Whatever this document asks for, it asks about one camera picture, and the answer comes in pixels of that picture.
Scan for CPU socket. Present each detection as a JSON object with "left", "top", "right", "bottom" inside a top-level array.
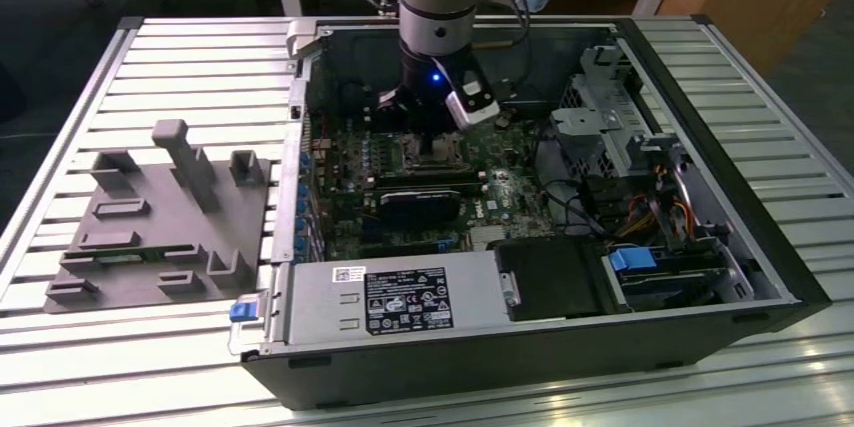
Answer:
[{"left": 397, "top": 132, "right": 470, "bottom": 173}]

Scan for black graphics card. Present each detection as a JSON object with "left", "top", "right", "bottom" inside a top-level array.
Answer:
[{"left": 377, "top": 186, "right": 466, "bottom": 228}]

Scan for green motherboard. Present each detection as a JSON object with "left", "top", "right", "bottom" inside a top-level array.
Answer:
[{"left": 310, "top": 101, "right": 562, "bottom": 261}]

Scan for metal disk bay cage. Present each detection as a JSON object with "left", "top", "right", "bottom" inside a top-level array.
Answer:
[{"left": 546, "top": 44, "right": 676, "bottom": 178}]

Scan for silver chipset heatsink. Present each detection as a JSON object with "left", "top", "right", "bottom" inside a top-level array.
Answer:
[{"left": 470, "top": 226, "right": 504, "bottom": 248}]

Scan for black drive box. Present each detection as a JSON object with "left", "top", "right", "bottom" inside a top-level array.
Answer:
[{"left": 490, "top": 236, "right": 616, "bottom": 323}]

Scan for silver power supply unit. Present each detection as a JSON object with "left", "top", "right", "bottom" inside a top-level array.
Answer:
[{"left": 263, "top": 249, "right": 516, "bottom": 348}]

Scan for blue disk carrier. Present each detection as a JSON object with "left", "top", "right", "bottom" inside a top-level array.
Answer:
[{"left": 608, "top": 245, "right": 660, "bottom": 274}]

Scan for grey parts rack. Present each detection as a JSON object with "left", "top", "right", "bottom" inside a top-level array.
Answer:
[{"left": 41, "top": 119, "right": 282, "bottom": 316}]

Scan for blue case latch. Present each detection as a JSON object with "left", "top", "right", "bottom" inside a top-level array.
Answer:
[{"left": 227, "top": 299, "right": 261, "bottom": 323}]

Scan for metal disk bay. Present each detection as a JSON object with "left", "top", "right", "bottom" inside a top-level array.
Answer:
[{"left": 600, "top": 239, "right": 760, "bottom": 313}]

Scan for black PC case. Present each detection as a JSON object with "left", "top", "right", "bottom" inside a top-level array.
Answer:
[{"left": 230, "top": 14, "right": 836, "bottom": 411}]

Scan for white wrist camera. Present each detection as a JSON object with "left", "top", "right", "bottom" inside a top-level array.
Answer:
[{"left": 445, "top": 79, "right": 502, "bottom": 127}]

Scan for black camera cable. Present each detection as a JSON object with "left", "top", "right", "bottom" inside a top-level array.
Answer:
[{"left": 490, "top": 0, "right": 536, "bottom": 98}]

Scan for thick black cable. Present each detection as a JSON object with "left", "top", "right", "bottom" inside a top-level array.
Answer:
[{"left": 541, "top": 177, "right": 606, "bottom": 238}]

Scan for orange yellow wire bundle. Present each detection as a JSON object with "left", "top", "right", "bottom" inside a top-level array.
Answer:
[{"left": 617, "top": 166, "right": 700, "bottom": 248}]

